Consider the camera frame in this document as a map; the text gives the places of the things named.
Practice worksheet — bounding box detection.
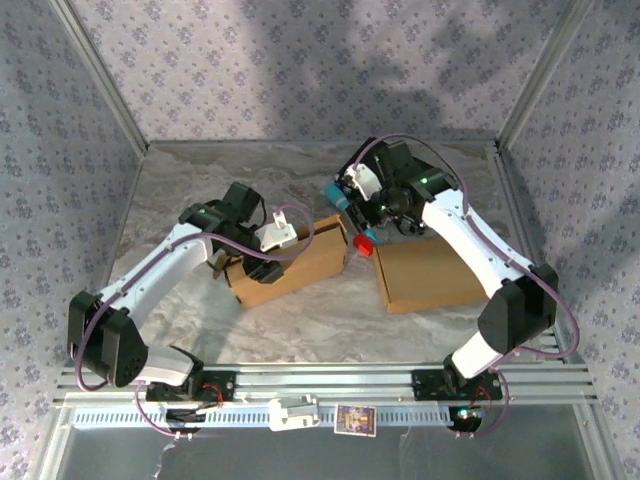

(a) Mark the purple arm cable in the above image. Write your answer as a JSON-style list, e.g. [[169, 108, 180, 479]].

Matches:
[[355, 132, 581, 441], [74, 203, 316, 442]]

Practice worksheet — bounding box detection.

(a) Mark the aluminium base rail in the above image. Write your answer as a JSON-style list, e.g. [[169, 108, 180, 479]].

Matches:
[[53, 362, 600, 407]]

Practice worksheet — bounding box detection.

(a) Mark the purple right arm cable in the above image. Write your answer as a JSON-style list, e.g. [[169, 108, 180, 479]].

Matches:
[[355, 132, 581, 441]]

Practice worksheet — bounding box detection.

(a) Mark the black right controller board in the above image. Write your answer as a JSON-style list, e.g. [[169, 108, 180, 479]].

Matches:
[[446, 404, 486, 435]]

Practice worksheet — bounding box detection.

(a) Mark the white plastic bracket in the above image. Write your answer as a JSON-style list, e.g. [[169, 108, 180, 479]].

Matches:
[[268, 393, 321, 433]]

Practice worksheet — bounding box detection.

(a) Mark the black controller board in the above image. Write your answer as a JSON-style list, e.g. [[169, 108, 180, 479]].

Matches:
[[164, 407, 207, 435], [446, 404, 486, 435]]

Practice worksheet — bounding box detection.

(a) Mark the aluminium side rail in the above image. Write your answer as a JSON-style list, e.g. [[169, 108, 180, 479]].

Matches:
[[492, 139, 586, 366]]

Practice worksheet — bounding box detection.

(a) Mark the colourful printed card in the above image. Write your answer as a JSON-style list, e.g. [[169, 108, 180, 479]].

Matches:
[[333, 403, 378, 439]]

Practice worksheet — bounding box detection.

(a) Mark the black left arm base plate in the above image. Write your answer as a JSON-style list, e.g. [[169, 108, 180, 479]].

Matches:
[[144, 367, 237, 404]]

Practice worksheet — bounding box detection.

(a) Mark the brown cardboard box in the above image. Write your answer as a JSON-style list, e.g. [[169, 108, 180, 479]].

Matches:
[[222, 214, 350, 310], [372, 237, 491, 315]]

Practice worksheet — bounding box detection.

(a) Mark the small red cap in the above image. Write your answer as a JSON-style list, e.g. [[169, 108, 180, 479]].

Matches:
[[352, 233, 376, 259]]

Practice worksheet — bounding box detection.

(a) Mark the blue tube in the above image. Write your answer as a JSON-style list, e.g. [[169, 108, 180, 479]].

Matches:
[[323, 183, 384, 246]]

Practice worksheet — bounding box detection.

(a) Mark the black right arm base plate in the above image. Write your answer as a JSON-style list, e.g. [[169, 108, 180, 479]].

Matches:
[[410, 367, 504, 403]]

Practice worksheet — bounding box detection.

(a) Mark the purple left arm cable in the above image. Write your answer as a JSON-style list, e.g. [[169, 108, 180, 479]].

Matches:
[[74, 203, 316, 442]]

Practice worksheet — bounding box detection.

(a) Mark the white slotted cable duct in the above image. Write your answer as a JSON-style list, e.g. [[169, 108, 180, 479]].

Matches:
[[71, 404, 454, 431]]

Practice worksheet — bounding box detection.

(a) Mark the aluminium frame post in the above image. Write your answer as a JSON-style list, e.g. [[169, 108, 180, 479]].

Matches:
[[496, 0, 599, 149], [48, 0, 150, 151]]

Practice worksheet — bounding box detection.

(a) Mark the black left controller board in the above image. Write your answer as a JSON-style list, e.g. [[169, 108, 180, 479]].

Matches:
[[164, 407, 207, 435]]

